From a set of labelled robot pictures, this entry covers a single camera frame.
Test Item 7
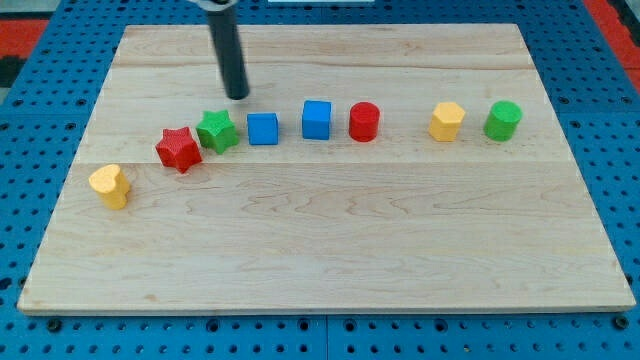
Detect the blue cube block right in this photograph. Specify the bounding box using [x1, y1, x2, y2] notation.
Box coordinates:
[302, 100, 332, 140]

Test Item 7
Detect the blue cube block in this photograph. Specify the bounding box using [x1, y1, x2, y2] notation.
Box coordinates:
[247, 113, 279, 146]
[302, 100, 332, 140]

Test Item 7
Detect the red cylinder block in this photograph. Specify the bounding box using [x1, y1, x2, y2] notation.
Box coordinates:
[349, 102, 380, 142]

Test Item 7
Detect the blue cube block left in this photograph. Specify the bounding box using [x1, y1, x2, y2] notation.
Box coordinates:
[247, 113, 279, 146]

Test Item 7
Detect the light wooden board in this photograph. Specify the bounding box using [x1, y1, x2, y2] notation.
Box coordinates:
[18, 24, 635, 316]

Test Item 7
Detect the green star block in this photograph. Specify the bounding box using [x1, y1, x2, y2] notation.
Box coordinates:
[196, 110, 239, 155]

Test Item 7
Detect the yellow hexagon block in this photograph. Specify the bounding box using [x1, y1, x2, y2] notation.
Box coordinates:
[428, 102, 466, 142]

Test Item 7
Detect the red star block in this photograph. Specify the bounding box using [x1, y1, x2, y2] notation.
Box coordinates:
[155, 127, 202, 173]

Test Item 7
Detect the green cylinder block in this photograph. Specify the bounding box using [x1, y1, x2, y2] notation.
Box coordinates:
[484, 100, 523, 142]

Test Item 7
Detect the yellow heart block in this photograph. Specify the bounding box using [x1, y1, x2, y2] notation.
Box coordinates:
[88, 164, 130, 210]

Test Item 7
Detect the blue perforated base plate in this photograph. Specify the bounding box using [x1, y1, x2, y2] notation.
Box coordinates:
[1, 1, 639, 359]

